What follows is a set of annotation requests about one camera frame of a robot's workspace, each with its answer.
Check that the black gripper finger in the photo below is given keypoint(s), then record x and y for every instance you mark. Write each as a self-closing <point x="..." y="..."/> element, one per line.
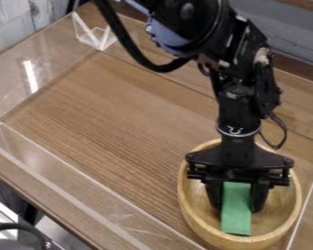
<point x="258" y="195"/>
<point x="214" y="190"/>

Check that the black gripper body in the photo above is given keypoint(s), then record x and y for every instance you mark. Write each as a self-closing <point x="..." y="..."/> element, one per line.
<point x="237" y="161"/>

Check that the green rectangular block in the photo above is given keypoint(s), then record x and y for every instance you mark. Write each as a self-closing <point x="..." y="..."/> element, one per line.
<point x="235" y="211"/>

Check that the brown wooden bowl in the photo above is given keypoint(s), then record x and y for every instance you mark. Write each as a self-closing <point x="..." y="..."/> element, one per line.
<point x="269" y="224"/>

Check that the clear acrylic tray wall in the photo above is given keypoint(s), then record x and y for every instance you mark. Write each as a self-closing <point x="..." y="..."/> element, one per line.
<point x="93" y="134"/>

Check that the clear acrylic corner bracket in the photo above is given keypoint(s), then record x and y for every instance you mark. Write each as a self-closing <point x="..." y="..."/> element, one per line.
<point x="96" y="37"/>

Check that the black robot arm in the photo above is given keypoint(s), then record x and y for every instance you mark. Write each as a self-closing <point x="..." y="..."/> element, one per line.
<point x="203" y="30"/>

